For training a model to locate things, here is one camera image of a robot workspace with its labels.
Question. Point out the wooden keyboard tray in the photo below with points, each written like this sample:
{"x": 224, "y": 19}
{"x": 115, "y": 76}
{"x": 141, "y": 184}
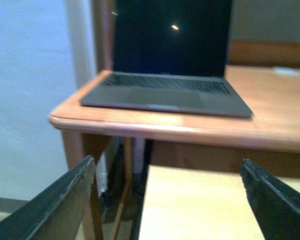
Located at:
{"x": 195, "y": 192}

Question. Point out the wooden desk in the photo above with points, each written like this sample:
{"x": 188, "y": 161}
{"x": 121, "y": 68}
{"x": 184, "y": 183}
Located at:
{"x": 273, "y": 96}

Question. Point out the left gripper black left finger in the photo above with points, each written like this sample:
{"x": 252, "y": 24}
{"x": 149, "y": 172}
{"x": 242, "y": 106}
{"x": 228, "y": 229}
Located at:
{"x": 57, "y": 212}

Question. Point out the grey laptop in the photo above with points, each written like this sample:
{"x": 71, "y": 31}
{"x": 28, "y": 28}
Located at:
{"x": 170, "y": 56}

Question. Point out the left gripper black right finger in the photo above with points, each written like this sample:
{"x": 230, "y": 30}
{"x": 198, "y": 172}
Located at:
{"x": 275, "y": 205}

